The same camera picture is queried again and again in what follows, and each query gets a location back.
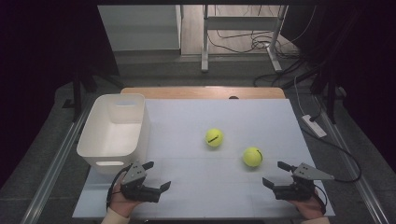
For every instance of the white plastic bin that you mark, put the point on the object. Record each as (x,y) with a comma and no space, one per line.
(118,137)

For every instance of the white cabinet panel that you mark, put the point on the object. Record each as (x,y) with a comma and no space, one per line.
(140,28)

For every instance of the black stand legs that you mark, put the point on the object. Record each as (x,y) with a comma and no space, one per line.
(330,93)
(77,93)

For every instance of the yellow tennis ball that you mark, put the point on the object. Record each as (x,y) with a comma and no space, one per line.
(252,156)
(214,137)

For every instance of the person's right hand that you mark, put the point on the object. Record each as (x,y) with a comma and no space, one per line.
(309,208)

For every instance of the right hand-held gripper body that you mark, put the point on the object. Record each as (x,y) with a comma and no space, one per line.
(299,189)

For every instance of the grey metal table frame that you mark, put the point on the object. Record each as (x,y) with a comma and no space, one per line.
(239,23)

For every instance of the person's left hand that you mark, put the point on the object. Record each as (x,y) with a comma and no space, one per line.
(120,203)

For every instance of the aluminium floor rail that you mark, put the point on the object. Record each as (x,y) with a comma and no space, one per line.
(358,183)
(53,168)

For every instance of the white table mat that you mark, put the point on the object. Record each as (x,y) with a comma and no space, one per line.
(193,186)

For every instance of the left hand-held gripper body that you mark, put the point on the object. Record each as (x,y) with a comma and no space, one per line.
(137,186)

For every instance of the white power strip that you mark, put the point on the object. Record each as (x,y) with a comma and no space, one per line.
(314,126)

